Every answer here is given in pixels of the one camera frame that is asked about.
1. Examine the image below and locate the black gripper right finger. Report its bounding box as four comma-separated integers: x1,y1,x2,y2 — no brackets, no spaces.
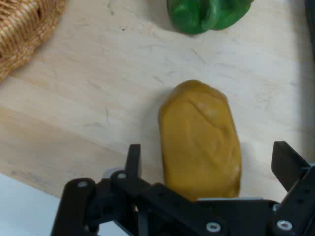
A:
268,141,315,236

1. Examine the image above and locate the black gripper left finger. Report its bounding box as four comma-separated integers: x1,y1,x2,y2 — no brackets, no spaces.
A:
50,144,212,236

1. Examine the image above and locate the yellow-brown toy potato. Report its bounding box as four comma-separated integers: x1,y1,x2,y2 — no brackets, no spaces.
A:
158,79,242,202

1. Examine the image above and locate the green toy bell pepper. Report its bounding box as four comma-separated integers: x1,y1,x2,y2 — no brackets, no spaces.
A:
166,0,255,35

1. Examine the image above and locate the woven wicker basket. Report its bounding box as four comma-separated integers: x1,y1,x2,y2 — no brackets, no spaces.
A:
0,0,66,83

